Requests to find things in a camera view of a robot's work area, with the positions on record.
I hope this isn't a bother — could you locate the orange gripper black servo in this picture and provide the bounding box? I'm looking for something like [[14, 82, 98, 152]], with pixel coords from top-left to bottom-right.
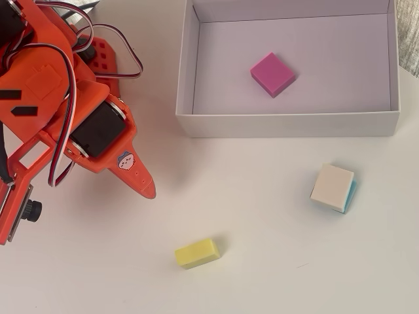
[[66, 94, 157, 200]]

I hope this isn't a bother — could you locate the pink foam cuboid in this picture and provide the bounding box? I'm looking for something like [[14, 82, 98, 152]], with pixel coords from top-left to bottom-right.
[[250, 52, 297, 99]]

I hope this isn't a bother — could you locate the yellow foam cuboid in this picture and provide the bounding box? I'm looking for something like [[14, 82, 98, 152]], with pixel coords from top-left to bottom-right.
[[174, 237, 221, 270]]

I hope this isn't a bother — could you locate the white cardboard bin box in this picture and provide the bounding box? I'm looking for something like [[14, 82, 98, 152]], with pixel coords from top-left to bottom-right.
[[174, 0, 402, 139]]

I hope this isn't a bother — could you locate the white foam cuboid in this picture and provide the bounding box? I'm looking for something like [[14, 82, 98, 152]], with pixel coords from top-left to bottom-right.
[[310, 163, 355, 213]]

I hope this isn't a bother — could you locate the blue foam cuboid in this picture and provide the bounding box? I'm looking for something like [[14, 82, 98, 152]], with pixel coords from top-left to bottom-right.
[[310, 178, 359, 216]]

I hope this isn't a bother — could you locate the grey woven floor rug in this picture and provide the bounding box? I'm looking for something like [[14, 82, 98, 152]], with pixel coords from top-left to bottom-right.
[[397, 0, 419, 79]]

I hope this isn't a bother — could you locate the red white black servo wire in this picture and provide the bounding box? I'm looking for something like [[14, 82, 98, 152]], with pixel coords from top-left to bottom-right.
[[73, 1, 145, 80], [6, 41, 80, 188]]

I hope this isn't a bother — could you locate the orange robot base plate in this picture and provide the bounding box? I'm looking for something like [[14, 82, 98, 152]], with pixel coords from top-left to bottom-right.
[[69, 24, 122, 99]]

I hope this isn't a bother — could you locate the wrist camera in orange mount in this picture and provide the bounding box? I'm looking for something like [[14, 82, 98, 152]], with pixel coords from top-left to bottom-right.
[[0, 177, 44, 247]]

